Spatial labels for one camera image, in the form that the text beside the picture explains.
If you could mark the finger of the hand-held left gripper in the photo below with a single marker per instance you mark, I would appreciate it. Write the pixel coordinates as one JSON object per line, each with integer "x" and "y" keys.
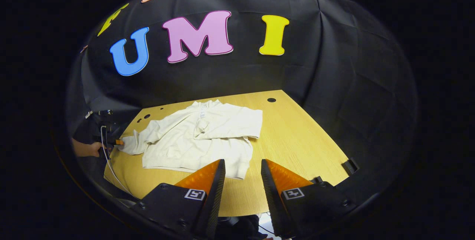
{"x": 119, "y": 142}

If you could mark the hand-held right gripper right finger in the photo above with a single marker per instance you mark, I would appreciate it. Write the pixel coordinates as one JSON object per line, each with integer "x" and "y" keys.
{"x": 272, "y": 203}

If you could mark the white paper garment tag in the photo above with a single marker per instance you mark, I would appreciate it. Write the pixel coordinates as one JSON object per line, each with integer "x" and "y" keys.
{"x": 202, "y": 113}

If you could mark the person's dark clothing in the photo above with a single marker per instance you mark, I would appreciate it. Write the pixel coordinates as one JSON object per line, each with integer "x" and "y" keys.
{"x": 241, "y": 229}

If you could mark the copper cloth clip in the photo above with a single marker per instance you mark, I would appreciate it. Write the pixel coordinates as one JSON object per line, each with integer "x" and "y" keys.
{"x": 84, "y": 49}

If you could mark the black table edge bracket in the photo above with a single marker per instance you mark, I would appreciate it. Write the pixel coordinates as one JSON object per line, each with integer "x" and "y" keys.
{"x": 318, "y": 180}
{"x": 350, "y": 166}

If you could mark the black backdrop cloth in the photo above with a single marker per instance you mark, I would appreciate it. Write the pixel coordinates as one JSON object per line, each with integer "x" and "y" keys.
{"x": 241, "y": 73}

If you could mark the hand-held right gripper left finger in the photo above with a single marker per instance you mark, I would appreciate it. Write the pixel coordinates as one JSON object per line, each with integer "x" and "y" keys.
{"x": 215, "y": 203}

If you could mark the white sweatshirt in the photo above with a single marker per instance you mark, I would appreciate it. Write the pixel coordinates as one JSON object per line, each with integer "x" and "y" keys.
{"x": 185, "y": 147}

